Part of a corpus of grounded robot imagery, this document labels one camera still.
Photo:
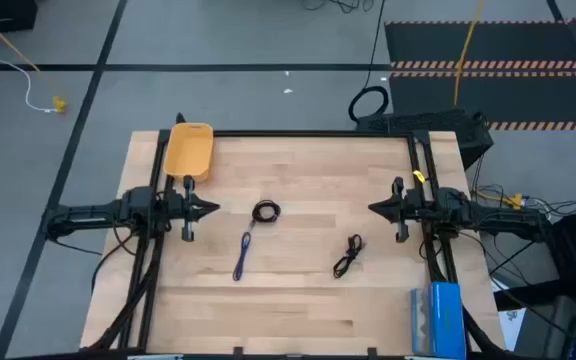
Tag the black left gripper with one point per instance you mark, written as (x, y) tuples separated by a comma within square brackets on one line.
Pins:
[(180, 207)]

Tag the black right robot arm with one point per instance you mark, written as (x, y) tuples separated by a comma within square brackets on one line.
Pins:
[(493, 217)]

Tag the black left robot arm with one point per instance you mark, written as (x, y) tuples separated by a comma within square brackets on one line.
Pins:
[(93, 212)]

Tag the yellow plastic bin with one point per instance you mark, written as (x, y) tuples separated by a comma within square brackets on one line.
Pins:
[(188, 150)]

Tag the grey foam holder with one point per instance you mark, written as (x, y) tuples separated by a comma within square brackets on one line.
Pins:
[(419, 320)]

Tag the yellow tag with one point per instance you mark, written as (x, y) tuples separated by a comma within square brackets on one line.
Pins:
[(419, 176)]

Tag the black hazard-striped floor mat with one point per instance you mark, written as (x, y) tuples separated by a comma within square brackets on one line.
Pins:
[(518, 45)]

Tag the yellow plug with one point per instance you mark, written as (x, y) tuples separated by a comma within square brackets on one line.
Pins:
[(514, 201)]

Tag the silver metal bracket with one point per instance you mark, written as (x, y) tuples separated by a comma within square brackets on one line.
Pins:
[(155, 357)]

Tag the black fabric bag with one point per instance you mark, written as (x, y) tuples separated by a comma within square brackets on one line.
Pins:
[(573, 250)]

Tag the white paper sheet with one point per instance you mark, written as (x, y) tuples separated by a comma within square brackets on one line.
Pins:
[(510, 320)]

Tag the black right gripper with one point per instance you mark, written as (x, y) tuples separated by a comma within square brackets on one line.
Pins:
[(418, 207)]

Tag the blue box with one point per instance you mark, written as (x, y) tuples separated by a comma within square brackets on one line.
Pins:
[(445, 320)]

